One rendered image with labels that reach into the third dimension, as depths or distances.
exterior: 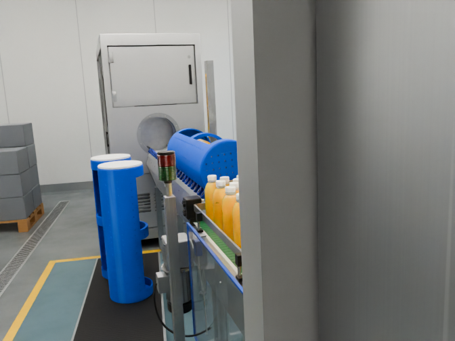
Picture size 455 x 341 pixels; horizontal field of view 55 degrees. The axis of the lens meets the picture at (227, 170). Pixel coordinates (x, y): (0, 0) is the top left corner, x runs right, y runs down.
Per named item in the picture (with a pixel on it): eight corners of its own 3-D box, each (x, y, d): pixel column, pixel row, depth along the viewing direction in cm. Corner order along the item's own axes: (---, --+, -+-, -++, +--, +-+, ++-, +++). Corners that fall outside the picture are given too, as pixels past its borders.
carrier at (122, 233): (122, 308, 273) (161, 293, 291) (108, 171, 258) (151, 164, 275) (103, 293, 295) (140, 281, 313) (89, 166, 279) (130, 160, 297)
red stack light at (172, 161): (174, 163, 157) (173, 152, 156) (177, 166, 151) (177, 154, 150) (156, 164, 155) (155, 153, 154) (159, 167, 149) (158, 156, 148)
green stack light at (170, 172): (175, 176, 158) (174, 163, 157) (178, 180, 152) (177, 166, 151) (157, 178, 156) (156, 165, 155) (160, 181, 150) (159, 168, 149)
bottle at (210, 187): (223, 219, 193) (221, 176, 190) (222, 224, 186) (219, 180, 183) (206, 219, 194) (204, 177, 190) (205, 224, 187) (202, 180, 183)
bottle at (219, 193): (219, 226, 183) (217, 182, 179) (234, 228, 179) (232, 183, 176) (210, 231, 177) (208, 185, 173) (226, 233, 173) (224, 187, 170)
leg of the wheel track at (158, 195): (164, 250, 414) (160, 186, 402) (166, 252, 408) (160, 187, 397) (158, 252, 412) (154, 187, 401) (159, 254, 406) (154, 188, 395)
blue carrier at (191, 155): (211, 167, 294) (206, 125, 288) (260, 193, 211) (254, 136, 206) (170, 174, 286) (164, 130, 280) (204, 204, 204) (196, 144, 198)
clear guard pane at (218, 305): (196, 335, 182) (188, 224, 174) (269, 496, 109) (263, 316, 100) (194, 335, 182) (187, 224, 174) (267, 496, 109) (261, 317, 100)
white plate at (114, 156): (100, 153, 329) (100, 155, 329) (83, 160, 302) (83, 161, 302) (135, 153, 325) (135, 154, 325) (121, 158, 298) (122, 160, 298)
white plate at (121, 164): (108, 169, 258) (109, 171, 258) (149, 162, 275) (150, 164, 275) (90, 164, 279) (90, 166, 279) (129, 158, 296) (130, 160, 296)
